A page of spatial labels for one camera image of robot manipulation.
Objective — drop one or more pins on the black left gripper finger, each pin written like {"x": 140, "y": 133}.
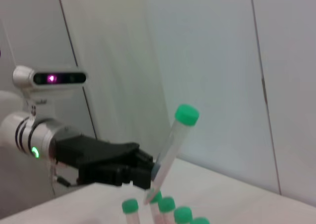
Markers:
{"x": 145, "y": 160}
{"x": 138, "y": 177}

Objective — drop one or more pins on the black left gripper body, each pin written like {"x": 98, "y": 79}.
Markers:
{"x": 96, "y": 160}

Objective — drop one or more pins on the green capped clear test tube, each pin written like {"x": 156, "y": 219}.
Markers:
{"x": 186, "y": 115}
{"x": 183, "y": 214}
{"x": 130, "y": 206}
{"x": 166, "y": 204}
{"x": 156, "y": 197}
{"x": 201, "y": 220}

